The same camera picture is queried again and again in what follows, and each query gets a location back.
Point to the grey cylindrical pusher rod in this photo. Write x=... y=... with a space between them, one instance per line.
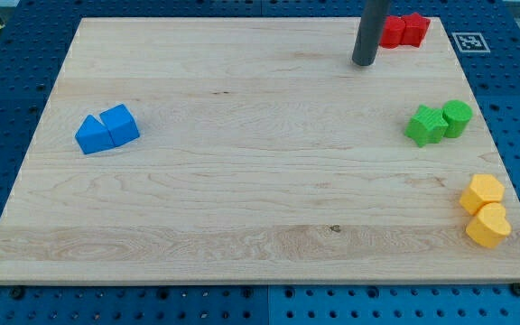
x=370 y=29

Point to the blue triangle block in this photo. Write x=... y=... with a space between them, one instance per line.
x=93 y=137

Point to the green cylinder block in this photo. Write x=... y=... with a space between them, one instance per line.
x=457 y=114

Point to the white fiducial marker tag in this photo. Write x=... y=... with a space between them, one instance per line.
x=470 y=42

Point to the red star block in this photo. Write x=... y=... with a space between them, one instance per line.
x=415 y=29

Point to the yellow hexagon block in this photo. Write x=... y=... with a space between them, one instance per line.
x=481 y=190

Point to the blue cube block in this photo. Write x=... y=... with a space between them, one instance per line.
x=120 y=124

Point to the wooden board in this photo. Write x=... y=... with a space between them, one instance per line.
x=265 y=156

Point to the yellow heart block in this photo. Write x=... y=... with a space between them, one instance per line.
x=489 y=227

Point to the green star block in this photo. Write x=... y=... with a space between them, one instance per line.
x=426 y=126

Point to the red cylinder block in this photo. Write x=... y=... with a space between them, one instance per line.
x=392 y=32

